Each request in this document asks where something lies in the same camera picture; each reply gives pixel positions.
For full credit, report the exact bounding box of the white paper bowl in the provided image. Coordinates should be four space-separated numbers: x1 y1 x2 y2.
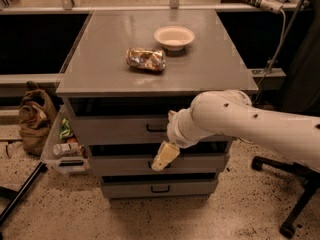
154 26 195 51

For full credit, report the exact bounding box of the grey drawer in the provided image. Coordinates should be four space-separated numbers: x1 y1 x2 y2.
89 153 229 176
101 179 217 199
68 113 248 145

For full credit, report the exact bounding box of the black floor stand leg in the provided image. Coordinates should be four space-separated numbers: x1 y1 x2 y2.
0 162 47 227

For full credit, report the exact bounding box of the green snack packet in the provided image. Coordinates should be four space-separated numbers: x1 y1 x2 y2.
59 118 73 140

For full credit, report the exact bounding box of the grey middle drawer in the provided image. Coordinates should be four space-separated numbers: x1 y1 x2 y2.
89 153 229 176

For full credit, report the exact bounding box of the white cable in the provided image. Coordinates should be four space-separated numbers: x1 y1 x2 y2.
254 9 288 98

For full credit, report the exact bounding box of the grey top drawer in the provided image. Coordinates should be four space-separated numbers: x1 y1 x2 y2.
68 113 248 145

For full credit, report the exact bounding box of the grey bottom drawer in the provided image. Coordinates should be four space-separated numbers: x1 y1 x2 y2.
101 179 217 199

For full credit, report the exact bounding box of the crushed shiny snack bag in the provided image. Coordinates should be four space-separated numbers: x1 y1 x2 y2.
126 47 166 72

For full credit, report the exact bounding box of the grey drawer cabinet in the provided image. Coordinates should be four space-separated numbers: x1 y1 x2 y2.
57 10 258 199

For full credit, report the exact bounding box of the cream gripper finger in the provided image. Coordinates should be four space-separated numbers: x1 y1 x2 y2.
151 141 180 171

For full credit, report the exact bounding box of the clear plastic storage bin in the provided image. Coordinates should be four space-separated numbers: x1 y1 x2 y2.
41 106 90 175

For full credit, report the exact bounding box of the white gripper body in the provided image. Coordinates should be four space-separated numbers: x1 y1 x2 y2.
167 109 212 149

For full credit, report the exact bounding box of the white can in bin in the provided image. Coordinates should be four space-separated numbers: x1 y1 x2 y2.
52 142 79 157

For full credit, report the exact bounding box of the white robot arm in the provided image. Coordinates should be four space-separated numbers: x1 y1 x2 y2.
151 90 320 171

